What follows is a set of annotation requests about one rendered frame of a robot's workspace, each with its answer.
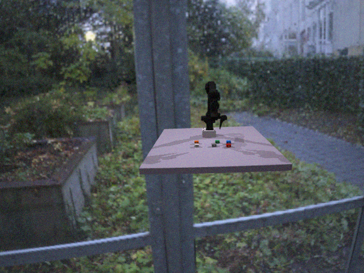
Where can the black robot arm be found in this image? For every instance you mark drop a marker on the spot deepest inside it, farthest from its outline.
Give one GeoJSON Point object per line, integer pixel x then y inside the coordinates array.
{"type": "Point", "coordinates": [213, 98]}

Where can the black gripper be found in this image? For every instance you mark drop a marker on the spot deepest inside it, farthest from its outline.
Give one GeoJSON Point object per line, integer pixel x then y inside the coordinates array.
{"type": "Point", "coordinates": [205, 118]}

